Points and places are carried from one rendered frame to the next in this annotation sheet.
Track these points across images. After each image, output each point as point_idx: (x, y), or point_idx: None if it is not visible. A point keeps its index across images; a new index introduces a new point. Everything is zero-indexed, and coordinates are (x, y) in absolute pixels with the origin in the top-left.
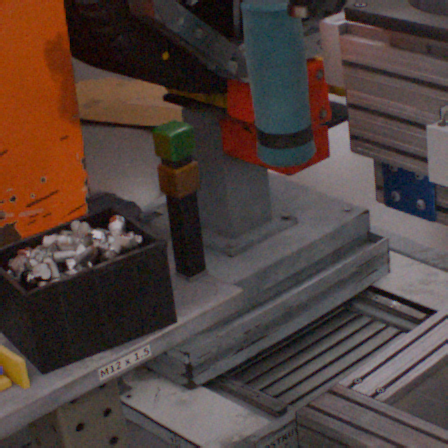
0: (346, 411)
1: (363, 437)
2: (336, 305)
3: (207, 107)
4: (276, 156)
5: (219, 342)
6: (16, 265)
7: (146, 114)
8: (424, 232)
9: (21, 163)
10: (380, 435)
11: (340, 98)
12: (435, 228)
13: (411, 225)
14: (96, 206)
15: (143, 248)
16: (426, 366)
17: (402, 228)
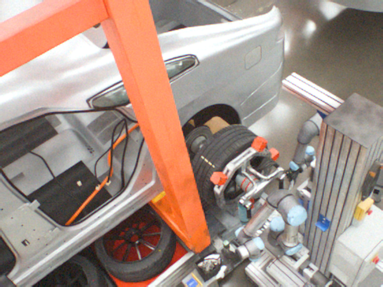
0: (253, 270)
1: (256, 278)
2: None
3: None
4: (243, 223)
5: (231, 236)
6: (200, 267)
7: (213, 128)
8: (275, 187)
9: (199, 244)
10: (258, 277)
11: (260, 126)
12: (278, 186)
13: (272, 184)
14: (209, 220)
15: (221, 265)
16: (268, 259)
17: (270, 185)
